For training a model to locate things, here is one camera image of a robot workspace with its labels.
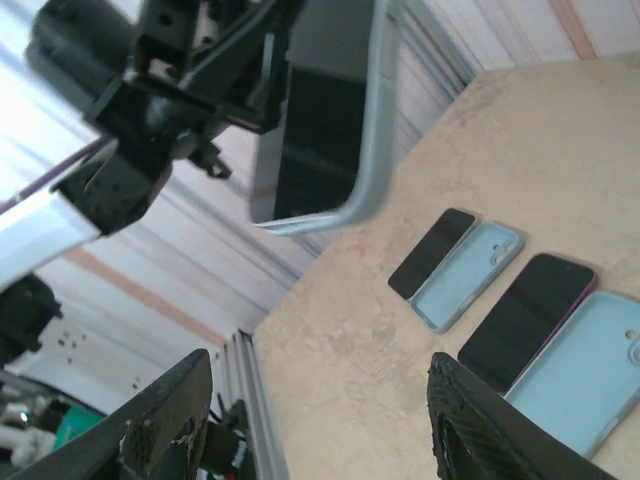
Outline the teal object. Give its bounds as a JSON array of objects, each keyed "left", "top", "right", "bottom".
[{"left": 49, "top": 402, "right": 109, "bottom": 454}]

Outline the black smartphone magenta frame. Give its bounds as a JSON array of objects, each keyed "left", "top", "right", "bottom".
[{"left": 457, "top": 252, "right": 600, "bottom": 394}]

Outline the light blue phone case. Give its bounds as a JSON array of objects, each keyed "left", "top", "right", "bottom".
[
  {"left": 253, "top": 0, "right": 402, "bottom": 237},
  {"left": 409, "top": 221, "right": 527, "bottom": 335},
  {"left": 502, "top": 291, "right": 640, "bottom": 459}
]

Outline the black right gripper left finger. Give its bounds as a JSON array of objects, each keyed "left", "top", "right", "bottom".
[{"left": 0, "top": 348, "right": 214, "bottom": 480}]

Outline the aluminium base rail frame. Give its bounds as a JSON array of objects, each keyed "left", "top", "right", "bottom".
[{"left": 219, "top": 327, "right": 291, "bottom": 480}]

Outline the black smartphone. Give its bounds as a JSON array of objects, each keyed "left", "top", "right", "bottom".
[
  {"left": 387, "top": 207, "right": 476, "bottom": 301},
  {"left": 248, "top": 0, "right": 377, "bottom": 225}
]

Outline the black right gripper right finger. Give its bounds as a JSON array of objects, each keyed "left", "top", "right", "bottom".
[{"left": 426, "top": 351, "right": 617, "bottom": 480}]

